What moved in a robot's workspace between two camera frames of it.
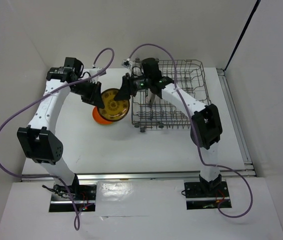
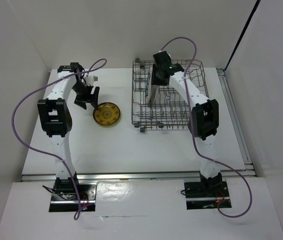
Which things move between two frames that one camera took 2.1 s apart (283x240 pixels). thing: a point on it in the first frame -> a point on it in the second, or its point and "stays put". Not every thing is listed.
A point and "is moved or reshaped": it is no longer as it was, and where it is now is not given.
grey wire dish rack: x=150 y=110 stays put
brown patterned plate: x=113 y=110 is moved or reshaped
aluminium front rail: x=136 y=176 stays put
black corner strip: x=257 y=4 stays put
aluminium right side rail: x=243 y=148 stays put
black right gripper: x=124 y=92 -> x=154 y=81
